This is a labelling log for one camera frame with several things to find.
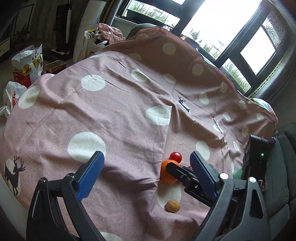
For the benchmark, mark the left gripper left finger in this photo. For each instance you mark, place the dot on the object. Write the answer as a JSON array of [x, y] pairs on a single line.
[[45, 220]]

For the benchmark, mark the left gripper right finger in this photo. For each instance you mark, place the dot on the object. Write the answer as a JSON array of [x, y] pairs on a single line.
[[238, 213]]

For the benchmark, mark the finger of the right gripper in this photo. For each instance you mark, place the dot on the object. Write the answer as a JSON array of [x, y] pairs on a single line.
[[205, 190]]

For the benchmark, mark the orange tangerine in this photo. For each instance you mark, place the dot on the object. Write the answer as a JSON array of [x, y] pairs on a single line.
[[164, 175]]

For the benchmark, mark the tan round fruit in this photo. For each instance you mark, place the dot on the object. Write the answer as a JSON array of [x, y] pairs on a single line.
[[173, 206]]

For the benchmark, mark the green plastic bowl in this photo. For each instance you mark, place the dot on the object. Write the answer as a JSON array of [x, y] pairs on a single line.
[[237, 174]]

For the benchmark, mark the pink polka dot cloth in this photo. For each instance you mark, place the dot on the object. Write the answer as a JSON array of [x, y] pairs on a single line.
[[137, 101]]

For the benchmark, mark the white plastic bag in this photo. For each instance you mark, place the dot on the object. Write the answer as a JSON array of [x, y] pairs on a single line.
[[12, 93]]

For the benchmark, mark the black framed window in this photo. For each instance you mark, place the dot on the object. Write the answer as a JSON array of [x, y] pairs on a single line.
[[247, 40]]

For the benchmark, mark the white red shopping bag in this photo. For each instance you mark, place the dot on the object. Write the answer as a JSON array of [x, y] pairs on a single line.
[[27, 65]]

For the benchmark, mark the pink crumpled clothing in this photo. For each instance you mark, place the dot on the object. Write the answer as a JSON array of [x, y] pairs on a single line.
[[111, 34]]

